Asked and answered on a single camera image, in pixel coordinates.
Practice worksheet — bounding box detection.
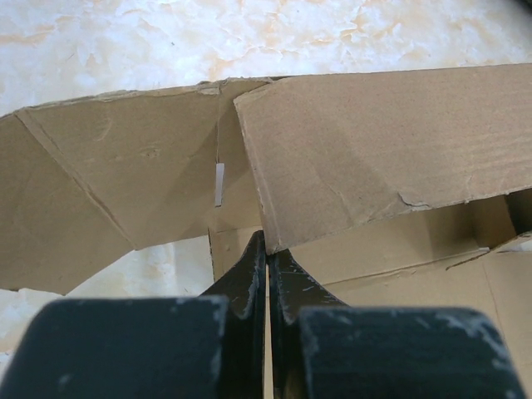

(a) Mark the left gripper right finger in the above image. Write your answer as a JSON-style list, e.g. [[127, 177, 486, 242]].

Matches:
[[268, 250, 525, 398]]

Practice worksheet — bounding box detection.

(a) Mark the brown cardboard box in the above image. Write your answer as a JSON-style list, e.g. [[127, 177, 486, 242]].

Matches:
[[1, 64, 531, 398]]

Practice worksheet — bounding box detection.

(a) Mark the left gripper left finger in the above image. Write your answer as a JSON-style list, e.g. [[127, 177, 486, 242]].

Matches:
[[6, 231, 266, 398]]

